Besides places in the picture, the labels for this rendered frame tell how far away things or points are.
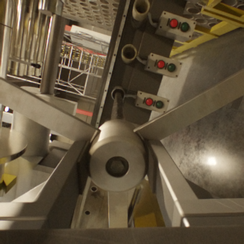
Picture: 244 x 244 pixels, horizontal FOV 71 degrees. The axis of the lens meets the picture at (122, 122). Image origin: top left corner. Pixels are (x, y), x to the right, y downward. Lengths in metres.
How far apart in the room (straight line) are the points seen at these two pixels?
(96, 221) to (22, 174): 0.56
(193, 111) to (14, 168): 1.20
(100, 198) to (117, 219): 0.98
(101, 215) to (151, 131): 1.13
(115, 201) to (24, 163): 1.06
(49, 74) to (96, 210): 0.90
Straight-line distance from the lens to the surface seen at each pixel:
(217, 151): 1.52
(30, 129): 1.17
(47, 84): 1.16
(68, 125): 0.16
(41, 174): 1.11
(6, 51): 0.91
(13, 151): 0.94
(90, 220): 1.29
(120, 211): 0.20
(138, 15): 0.77
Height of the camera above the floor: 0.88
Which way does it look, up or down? 5 degrees down
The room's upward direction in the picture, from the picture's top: 75 degrees counter-clockwise
